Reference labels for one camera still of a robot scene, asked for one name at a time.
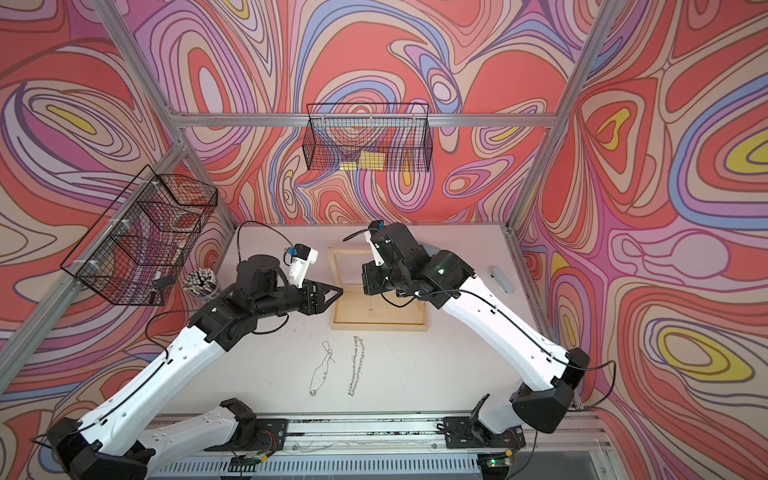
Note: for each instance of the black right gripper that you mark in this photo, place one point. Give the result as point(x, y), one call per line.
point(370, 271)

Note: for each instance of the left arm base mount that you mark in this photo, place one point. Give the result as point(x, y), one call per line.
point(252, 433)

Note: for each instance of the black wire basket left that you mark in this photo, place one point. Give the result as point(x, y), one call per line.
point(135, 251)

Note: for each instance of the aluminium rail with vents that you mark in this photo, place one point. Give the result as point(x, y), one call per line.
point(406, 445)

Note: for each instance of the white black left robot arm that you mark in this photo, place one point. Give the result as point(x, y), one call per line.
point(115, 441)

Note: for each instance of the wooden jewelry display stand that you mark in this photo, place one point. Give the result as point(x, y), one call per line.
point(355, 311)

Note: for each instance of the black wire basket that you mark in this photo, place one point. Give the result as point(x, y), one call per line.
point(135, 251)
point(340, 131)

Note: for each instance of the small grey stapler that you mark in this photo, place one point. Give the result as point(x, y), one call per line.
point(501, 280)

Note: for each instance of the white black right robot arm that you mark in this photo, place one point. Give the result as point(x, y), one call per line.
point(549, 373)

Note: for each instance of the yellow sticky notes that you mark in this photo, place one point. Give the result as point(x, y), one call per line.
point(367, 160)

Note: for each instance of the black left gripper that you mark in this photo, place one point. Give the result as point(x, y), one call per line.
point(314, 303)

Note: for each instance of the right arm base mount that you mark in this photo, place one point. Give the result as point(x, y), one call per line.
point(467, 432)

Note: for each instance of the black wire basket back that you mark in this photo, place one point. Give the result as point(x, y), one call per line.
point(340, 131)

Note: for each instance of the cup of pencils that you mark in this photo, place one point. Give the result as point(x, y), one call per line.
point(201, 283)

